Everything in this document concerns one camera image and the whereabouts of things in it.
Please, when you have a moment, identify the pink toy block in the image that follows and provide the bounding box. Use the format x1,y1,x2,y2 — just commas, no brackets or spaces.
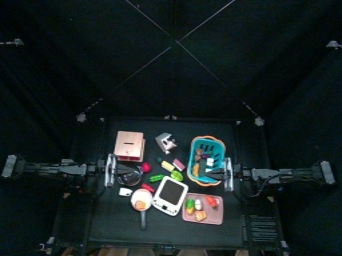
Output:
170,158,186,172

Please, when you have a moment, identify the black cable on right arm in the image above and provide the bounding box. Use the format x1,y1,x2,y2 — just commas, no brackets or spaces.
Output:
247,173,287,198

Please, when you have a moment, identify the grey white toy mixer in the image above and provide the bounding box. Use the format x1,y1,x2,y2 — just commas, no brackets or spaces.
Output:
153,132,178,155

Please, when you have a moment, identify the toy corn cob green husk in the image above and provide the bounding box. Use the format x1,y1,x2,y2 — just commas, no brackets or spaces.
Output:
184,198,196,215

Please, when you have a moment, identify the white toy tablet black screen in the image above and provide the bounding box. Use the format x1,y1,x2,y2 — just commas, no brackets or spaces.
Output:
150,175,189,217

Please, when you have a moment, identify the yellow toy butter block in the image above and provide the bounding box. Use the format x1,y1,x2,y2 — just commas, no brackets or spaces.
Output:
160,160,176,173

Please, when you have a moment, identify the toy toast slice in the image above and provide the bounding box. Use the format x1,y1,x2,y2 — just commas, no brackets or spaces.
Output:
192,210,208,223

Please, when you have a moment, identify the pink cutting board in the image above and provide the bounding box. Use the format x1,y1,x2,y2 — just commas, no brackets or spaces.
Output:
180,192,225,226

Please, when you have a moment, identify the thin white cross cord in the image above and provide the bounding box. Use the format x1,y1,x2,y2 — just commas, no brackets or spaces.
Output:
122,0,260,118
80,0,236,116

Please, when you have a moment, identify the red toy food slice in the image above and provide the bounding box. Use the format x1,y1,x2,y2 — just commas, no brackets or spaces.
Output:
140,183,156,194

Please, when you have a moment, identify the pink copper toy toaster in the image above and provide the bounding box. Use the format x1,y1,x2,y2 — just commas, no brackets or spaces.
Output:
113,130,146,163

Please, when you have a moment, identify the dark toy bowl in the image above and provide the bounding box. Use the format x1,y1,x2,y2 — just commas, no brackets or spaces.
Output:
116,166,145,187

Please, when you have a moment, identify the teal basket orange rim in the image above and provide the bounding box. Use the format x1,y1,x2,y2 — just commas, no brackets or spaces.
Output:
185,135,227,187

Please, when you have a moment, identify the orange red toy shrimp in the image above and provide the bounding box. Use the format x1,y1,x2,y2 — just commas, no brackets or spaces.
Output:
204,195,220,210

